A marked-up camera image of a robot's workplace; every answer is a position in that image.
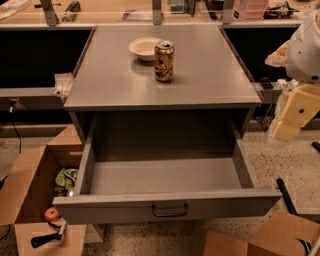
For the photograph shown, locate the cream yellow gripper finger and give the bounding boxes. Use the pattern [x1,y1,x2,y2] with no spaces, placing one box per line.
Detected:
[265,41,289,67]

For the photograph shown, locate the grey top drawer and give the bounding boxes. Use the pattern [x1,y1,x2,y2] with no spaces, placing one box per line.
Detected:
[54,113,281,224]

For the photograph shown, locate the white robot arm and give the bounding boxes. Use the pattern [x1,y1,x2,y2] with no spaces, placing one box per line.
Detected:
[265,10,320,143]

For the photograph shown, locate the pink storage bin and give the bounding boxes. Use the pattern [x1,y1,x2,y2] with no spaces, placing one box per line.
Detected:
[232,0,269,20]

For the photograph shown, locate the grey metal cabinet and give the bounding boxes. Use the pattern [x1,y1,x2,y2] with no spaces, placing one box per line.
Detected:
[63,23,263,141]

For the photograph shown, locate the black rod on floor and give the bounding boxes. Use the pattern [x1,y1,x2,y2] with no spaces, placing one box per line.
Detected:
[276,178,298,215]

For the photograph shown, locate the gold drink can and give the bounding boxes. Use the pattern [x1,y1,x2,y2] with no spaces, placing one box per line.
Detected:
[154,40,174,82]

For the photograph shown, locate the cardboard box bottom right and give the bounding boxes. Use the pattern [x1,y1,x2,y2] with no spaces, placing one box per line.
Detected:
[203,211,320,256]

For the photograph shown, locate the white paper bowl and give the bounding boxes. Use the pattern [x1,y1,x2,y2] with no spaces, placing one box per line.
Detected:
[129,37,160,61]

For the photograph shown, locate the green chip bag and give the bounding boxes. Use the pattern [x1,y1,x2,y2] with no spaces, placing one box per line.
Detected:
[55,168,78,189]

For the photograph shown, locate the red apple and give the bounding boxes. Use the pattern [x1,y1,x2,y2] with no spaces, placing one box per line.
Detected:
[44,207,60,222]

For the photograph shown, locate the open cardboard box left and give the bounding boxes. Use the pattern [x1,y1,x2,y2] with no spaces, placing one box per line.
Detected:
[0,125,86,256]

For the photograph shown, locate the black drawer handle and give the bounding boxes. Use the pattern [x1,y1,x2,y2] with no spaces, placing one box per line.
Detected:
[151,204,189,218]

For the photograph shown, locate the black cable left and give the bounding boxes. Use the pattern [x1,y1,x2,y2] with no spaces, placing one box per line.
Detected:
[8,99,23,154]

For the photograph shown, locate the black handled tool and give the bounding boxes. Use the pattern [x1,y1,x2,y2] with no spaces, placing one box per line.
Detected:
[31,217,67,248]

